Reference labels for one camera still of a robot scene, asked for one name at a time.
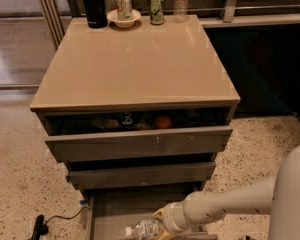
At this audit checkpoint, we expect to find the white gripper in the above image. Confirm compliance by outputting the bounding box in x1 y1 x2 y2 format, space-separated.
152 202 190 240

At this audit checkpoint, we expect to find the blue labelled plastic bottle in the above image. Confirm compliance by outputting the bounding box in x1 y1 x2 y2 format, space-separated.
125 219 166 240

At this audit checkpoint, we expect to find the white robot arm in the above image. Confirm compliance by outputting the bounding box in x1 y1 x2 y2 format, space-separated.
154 145 300 240

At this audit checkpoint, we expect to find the middle drawer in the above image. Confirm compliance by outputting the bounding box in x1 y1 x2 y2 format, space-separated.
67 155 215 190

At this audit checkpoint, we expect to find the drawer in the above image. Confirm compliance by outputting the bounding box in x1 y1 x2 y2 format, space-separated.
84 184 219 240
67 155 215 190
43 107 234 163

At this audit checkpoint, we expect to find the bottom drawer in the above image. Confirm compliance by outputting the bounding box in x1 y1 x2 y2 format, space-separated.
84 184 219 240

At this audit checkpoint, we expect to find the orange fruit in drawer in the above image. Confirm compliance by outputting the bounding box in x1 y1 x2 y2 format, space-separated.
154 115 172 129

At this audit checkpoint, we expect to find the dark snack bag in drawer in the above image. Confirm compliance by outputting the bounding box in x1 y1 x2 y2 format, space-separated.
91 112 154 132

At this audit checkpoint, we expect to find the tan drawer cabinet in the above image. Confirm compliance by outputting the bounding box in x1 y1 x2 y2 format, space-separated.
29 14 241 192

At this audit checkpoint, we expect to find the top drawer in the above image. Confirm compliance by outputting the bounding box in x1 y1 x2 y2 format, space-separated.
43 107 234 163

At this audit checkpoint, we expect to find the clear water bottle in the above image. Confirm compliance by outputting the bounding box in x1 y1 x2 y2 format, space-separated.
173 0 189 23

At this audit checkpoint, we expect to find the cream bowl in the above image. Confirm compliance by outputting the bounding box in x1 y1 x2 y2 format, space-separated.
107 9 141 29

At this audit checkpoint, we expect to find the green drink can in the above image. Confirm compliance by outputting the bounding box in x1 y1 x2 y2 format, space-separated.
150 0 164 25

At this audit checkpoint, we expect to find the can in bowl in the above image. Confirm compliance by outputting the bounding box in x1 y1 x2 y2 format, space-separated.
116 0 132 19

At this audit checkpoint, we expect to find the black insulated flask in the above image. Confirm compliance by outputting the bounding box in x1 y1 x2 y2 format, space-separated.
83 0 108 29

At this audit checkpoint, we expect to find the black cable with plug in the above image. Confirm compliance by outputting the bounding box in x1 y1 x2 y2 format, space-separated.
29 205 90 240

